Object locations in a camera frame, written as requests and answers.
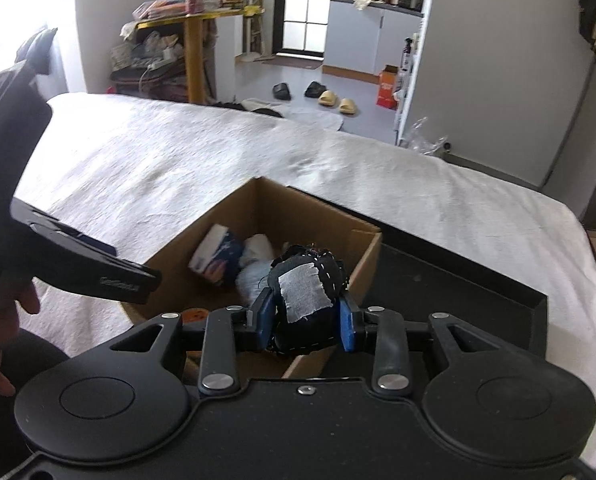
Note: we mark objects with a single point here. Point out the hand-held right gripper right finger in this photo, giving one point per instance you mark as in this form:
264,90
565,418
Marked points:
348,327

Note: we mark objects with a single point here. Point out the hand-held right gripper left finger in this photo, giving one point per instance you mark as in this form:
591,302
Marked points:
265,321

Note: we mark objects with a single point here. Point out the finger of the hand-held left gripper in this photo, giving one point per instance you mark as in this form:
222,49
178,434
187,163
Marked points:
98,248

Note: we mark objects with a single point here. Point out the black patched soft ball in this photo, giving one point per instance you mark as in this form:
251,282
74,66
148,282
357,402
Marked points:
303,285

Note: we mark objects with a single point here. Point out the white cloth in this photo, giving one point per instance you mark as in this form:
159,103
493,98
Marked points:
259,250

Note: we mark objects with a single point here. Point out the blue printed packet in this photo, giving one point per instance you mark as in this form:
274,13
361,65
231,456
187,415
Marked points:
218,255

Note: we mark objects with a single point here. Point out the black tray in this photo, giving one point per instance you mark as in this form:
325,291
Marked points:
428,285

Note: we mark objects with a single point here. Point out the grey plush toy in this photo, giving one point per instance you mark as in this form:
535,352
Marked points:
250,282

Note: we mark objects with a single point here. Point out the orange round object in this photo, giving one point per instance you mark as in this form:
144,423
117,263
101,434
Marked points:
196,316

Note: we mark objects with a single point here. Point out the white blanket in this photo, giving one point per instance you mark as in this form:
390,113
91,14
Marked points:
178,160

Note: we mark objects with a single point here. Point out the person's dark pants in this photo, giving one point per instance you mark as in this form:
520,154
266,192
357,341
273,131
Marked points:
33,360

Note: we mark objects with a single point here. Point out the white power strip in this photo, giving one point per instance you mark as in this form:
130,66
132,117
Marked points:
155,63

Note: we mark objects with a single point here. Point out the clear plastic bag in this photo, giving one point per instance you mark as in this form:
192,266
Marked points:
428,137

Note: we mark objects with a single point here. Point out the yellow round shelf table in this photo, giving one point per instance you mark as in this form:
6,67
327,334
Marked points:
194,50

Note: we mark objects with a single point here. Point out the white floor mat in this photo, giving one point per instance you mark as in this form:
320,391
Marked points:
318,115

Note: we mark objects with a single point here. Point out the beige slipper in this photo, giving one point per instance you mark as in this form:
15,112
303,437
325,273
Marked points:
349,107
328,97

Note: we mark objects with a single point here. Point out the black slipper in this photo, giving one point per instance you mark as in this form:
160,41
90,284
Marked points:
281,92
314,89

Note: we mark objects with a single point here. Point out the orange cardboard box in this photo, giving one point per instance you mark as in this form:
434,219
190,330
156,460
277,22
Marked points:
388,87

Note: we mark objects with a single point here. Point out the white fan stand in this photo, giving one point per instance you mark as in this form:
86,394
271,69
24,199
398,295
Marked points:
250,40

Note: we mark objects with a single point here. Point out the white kitchen cabinet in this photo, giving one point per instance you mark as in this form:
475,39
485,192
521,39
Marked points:
358,35

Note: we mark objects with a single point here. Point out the black framed glass door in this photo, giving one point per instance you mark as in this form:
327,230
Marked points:
303,5

